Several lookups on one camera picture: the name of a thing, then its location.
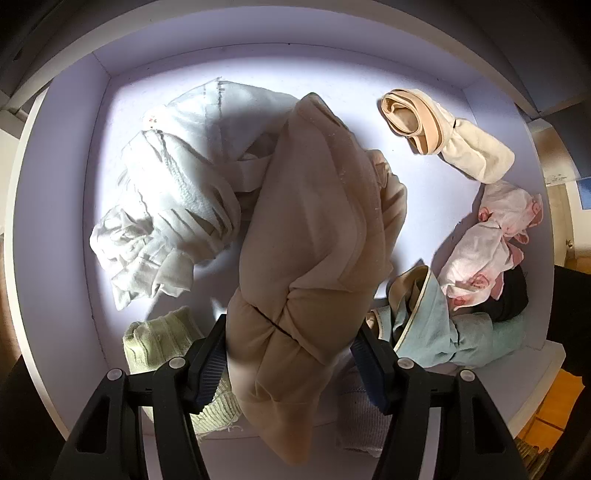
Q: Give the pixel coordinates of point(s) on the pink and white garment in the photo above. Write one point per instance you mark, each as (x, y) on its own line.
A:
(475, 249)

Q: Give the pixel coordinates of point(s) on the grey bed frame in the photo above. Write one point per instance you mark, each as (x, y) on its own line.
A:
(295, 18)

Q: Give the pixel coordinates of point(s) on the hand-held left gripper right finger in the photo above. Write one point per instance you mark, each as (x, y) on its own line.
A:
(369, 369)

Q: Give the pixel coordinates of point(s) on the green knit hat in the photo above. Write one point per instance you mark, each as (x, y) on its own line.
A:
(152, 337)

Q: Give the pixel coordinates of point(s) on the lavender knit garment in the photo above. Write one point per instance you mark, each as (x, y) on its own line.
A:
(360, 424)

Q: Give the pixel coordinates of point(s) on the black cloth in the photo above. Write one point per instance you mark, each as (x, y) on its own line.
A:
(512, 295)

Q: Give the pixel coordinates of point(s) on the white fringed cloth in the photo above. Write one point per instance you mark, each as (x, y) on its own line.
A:
(184, 184)

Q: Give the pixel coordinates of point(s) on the light blue garment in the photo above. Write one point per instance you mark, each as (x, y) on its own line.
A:
(434, 323)

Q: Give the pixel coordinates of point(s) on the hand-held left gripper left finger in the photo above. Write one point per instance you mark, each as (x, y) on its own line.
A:
(210, 369)

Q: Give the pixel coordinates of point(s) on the white bed drawer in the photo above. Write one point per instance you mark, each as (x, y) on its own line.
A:
(286, 64)

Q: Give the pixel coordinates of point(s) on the tan cloth bundle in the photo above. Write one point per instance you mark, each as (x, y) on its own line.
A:
(304, 221)

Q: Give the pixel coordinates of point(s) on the beige rolled stockings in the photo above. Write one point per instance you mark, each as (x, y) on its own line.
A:
(471, 147)

